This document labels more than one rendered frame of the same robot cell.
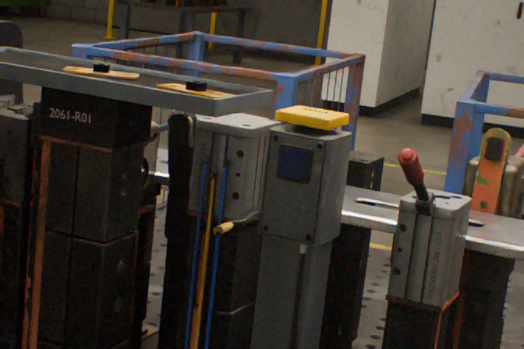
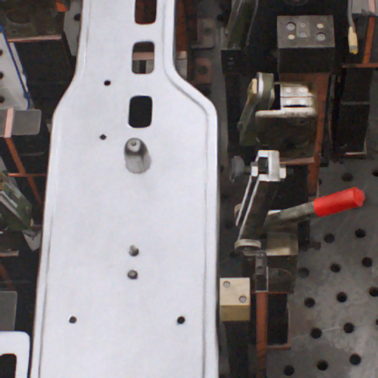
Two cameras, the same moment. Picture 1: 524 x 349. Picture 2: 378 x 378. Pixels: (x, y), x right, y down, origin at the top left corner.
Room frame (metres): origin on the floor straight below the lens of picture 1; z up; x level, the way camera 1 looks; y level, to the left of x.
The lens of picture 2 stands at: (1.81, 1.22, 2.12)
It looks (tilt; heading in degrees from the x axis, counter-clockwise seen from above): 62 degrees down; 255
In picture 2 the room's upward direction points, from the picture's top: 8 degrees counter-clockwise
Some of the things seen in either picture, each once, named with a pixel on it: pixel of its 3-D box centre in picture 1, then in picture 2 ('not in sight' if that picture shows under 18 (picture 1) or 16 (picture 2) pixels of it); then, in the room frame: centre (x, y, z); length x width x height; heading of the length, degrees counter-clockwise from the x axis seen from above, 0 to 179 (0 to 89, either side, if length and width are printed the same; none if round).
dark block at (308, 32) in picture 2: not in sight; (300, 119); (1.46, 0.57, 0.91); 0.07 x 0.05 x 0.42; 157
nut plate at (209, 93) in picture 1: (196, 87); not in sight; (1.10, 0.08, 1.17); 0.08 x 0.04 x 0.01; 58
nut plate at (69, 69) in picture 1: (101, 68); not in sight; (1.17, 0.19, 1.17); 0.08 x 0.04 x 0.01; 92
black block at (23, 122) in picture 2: not in sight; (35, 175); (1.83, 0.46, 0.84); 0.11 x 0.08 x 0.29; 157
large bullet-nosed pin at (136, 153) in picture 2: not in sight; (136, 155); (1.70, 0.59, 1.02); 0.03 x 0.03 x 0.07
